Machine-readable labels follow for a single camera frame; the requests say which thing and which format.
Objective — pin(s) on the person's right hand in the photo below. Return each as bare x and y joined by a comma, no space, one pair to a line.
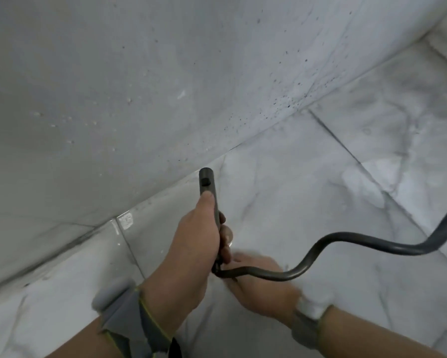
266,287

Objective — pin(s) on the grey yellow-trimmed wrist band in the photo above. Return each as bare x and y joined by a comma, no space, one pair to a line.
309,318
134,320

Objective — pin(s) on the person's left thumb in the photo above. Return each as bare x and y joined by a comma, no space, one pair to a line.
204,205

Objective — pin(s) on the person's left hand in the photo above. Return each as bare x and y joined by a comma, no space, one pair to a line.
188,253

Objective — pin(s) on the person's left forearm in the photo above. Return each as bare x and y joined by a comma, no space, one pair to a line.
79,341

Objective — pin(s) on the person's right fingers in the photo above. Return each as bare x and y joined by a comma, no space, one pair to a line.
247,260

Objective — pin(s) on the person's right forearm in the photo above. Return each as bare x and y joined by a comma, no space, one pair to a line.
372,337

